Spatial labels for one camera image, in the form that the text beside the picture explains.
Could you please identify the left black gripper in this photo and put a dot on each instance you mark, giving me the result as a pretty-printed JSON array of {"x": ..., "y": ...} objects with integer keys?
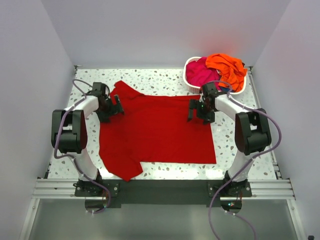
[{"x": 115, "y": 110}]

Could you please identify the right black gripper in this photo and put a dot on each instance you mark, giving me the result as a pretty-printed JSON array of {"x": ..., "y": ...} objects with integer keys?
[{"x": 195, "y": 104}]

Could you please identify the red t shirt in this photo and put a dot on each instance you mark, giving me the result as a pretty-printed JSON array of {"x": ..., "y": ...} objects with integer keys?
[{"x": 152, "y": 129}]

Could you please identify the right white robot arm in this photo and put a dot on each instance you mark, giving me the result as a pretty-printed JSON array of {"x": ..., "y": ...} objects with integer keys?
[{"x": 251, "y": 135}]

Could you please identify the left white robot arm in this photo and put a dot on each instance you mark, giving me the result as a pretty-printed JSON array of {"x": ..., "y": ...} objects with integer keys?
[{"x": 69, "y": 135}]

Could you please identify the magenta t shirt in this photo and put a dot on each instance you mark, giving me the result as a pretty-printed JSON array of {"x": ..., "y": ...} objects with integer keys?
[{"x": 197, "y": 73}]

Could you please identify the white laundry basket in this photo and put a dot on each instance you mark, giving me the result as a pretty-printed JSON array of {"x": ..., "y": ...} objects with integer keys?
[{"x": 196, "y": 89}]

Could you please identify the orange t shirt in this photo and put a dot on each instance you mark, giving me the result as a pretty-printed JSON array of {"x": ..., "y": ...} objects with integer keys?
[{"x": 231, "y": 70}]

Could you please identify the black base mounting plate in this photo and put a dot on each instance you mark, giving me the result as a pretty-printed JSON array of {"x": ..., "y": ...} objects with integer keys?
[{"x": 176, "y": 199}]

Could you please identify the aluminium frame rail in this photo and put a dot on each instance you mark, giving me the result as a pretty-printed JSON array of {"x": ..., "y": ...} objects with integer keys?
[{"x": 278, "y": 189}]

